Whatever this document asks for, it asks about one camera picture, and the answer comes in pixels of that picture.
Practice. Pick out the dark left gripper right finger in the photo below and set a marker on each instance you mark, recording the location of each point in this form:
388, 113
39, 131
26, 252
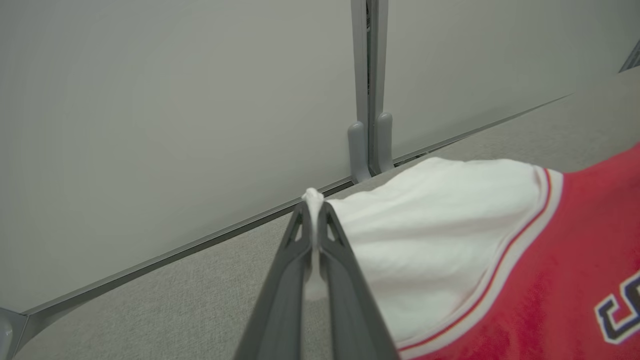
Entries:
350, 300

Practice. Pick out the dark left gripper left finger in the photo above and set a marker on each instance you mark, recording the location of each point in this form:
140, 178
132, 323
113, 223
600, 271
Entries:
280, 300

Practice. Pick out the red jersey white sleeves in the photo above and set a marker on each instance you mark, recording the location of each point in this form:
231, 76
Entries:
425, 225

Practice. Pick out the light grey partition panel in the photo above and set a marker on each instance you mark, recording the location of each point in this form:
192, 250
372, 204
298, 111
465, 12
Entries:
500, 60
150, 125

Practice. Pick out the grey partition post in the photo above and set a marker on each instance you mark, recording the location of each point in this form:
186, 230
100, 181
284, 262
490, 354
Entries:
384, 140
357, 150
10, 335

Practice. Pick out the grey partition frame bar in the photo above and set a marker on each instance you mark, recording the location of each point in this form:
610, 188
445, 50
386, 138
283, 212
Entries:
631, 56

